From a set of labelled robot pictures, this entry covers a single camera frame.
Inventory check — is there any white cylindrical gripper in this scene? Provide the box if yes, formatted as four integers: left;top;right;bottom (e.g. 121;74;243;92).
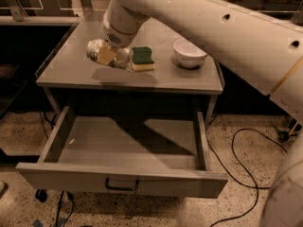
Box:
97;0;149;65

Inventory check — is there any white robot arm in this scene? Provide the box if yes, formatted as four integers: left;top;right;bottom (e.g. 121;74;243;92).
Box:
101;0;303;124

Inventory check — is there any grey metal counter cabinet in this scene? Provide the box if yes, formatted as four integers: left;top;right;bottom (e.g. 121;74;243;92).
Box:
37;12;224;120

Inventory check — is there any open grey top drawer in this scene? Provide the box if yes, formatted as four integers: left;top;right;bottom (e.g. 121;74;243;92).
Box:
17;107;228;199

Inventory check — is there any green and yellow sponge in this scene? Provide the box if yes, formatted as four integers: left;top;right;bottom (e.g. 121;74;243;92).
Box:
131;46;155;71

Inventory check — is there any white bowl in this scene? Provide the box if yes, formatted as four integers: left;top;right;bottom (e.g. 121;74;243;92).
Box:
173;39;208;68

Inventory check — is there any black caster wheel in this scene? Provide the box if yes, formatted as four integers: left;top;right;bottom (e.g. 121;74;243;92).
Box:
35;189;47;203

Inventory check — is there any wheeled cart base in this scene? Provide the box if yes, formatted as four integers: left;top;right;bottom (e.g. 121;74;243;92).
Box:
276;119;302;142

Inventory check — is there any white horizontal rail pipe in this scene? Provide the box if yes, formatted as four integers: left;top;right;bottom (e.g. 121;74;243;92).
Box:
0;16;80;26

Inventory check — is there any black drawer handle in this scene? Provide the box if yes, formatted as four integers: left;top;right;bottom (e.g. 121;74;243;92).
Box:
104;178;139;192

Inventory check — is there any black cable under drawer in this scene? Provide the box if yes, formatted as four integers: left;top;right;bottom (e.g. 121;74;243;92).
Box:
54;190;76;227

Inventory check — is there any black floor cable right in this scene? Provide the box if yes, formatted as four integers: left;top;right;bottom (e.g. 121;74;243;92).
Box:
205;113;289;227

